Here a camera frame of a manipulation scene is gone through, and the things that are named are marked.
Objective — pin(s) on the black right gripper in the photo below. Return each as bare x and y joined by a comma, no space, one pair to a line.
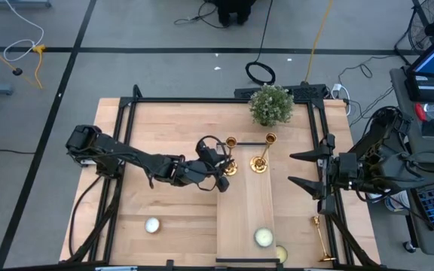
343,169

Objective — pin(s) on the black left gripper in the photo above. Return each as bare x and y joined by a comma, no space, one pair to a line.
198,173

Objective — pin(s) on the gold candlestick holder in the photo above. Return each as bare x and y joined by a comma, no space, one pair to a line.
315,221
258,165
231,142

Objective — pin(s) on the wooden shelf riser black legs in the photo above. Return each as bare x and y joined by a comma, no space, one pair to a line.
245,211

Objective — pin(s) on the cream candle dark rim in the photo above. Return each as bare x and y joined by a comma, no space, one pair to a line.
263,237

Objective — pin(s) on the white round candle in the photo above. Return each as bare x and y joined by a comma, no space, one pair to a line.
152,225

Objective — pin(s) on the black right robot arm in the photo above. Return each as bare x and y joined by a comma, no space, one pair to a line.
386,158

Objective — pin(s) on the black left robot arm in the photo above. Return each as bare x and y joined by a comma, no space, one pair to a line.
126,156

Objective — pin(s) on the yellow round candle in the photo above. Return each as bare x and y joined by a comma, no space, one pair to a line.
283,256

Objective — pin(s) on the green potted plant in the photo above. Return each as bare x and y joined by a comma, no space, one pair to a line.
271,105

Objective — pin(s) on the black perforated box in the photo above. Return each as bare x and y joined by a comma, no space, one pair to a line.
307,93

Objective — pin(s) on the white power adapter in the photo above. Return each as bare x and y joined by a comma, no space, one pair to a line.
337,88

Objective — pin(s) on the white and blue item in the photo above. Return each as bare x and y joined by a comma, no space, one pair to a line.
398,205

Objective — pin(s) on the black caster wheel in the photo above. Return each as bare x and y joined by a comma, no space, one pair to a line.
410,247

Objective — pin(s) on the black label printer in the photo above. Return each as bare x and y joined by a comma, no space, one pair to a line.
424,92

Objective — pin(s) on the grey white flat item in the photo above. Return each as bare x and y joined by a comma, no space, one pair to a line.
115,268

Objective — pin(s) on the person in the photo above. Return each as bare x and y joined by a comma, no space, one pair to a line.
236,11

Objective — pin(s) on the black floor fan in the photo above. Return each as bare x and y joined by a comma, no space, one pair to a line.
433,26

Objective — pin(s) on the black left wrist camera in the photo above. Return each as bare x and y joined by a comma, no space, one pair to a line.
206,154

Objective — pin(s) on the black aluminium rig frame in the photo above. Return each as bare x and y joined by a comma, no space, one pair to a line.
187,100

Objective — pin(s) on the small black bracket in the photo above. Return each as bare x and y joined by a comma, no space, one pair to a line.
170,263

